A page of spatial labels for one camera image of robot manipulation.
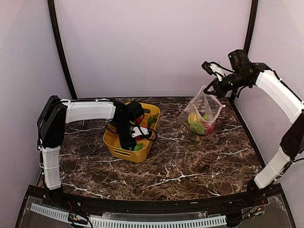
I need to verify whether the red toy tomato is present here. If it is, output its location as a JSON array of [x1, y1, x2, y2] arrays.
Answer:
[[204, 123, 215, 135]]

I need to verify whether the clear dotted zip bag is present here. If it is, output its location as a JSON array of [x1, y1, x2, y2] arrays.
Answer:
[[178, 85, 226, 130]]

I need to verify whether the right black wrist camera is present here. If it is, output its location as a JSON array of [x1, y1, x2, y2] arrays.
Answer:
[[201, 49, 250, 76]]

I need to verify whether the yellow toy lemon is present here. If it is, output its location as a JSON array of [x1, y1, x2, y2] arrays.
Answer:
[[188, 112, 201, 125]]

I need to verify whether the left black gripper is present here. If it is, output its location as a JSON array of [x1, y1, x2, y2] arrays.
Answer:
[[114, 120, 137, 152]]

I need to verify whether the white slotted cable duct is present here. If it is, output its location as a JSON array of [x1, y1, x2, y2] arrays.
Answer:
[[30, 203, 227, 228]]

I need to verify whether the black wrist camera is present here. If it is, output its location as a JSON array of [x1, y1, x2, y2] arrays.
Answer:
[[128, 101, 157, 141], [201, 49, 250, 76]]

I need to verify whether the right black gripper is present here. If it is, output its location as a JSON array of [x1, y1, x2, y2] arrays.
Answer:
[[204, 70, 251, 98]]

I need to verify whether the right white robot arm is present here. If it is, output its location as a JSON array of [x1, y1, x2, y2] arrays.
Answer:
[[202, 61, 304, 206]]

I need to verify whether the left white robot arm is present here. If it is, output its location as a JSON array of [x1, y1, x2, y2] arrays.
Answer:
[[37, 95, 136, 207]]

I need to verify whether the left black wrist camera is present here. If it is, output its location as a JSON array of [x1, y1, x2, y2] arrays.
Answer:
[[128, 101, 157, 141]]

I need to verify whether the black front rail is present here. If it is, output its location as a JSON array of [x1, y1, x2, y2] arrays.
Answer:
[[37, 188, 261, 215]]

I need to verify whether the yellow plastic basket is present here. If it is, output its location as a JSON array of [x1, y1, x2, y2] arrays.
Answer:
[[103, 102, 160, 162]]

